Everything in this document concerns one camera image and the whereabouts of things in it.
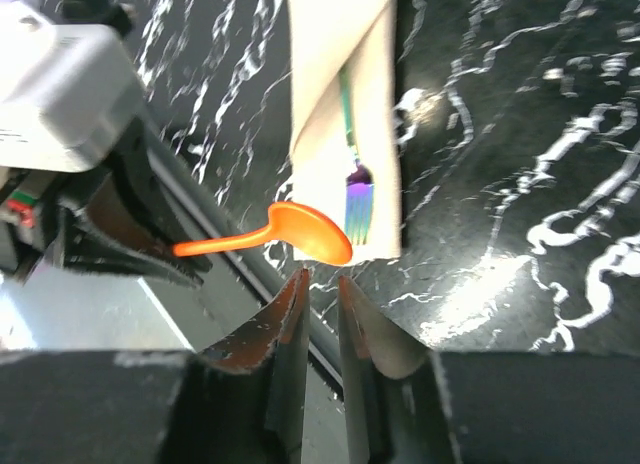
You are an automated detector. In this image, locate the orange plastic spoon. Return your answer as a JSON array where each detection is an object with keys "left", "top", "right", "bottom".
[{"left": 172, "top": 202, "right": 353, "bottom": 266}]

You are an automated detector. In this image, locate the aluminium front frame rail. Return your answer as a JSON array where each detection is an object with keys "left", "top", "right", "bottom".
[{"left": 148, "top": 135, "right": 343, "bottom": 395}]

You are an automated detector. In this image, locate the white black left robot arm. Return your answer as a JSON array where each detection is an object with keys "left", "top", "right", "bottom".
[{"left": 1, "top": 0, "right": 210, "bottom": 287}]

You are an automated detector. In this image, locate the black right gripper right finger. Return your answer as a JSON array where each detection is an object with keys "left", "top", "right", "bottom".
[{"left": 338, "top": 277, "right": 433, "bottom": 463}]

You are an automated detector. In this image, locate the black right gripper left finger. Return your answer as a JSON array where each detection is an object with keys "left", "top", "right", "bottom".
[{"left": 201, "top": 269, "right": 309, "bottom": 463}]

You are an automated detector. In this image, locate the beige cloth napkin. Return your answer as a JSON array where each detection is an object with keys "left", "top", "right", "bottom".
[{"left": 288, "top": 0, "right": 401, "bottom": 264}]

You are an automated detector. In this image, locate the teal plastic utensil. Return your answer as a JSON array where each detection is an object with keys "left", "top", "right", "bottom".
[{"left": 338, "top": 65, "right": 360, "bottom": 161}]

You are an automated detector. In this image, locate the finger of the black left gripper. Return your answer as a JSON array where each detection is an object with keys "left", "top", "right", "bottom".
[{"left": 59, "top": 118, "right": 210, "bottom": 288}]

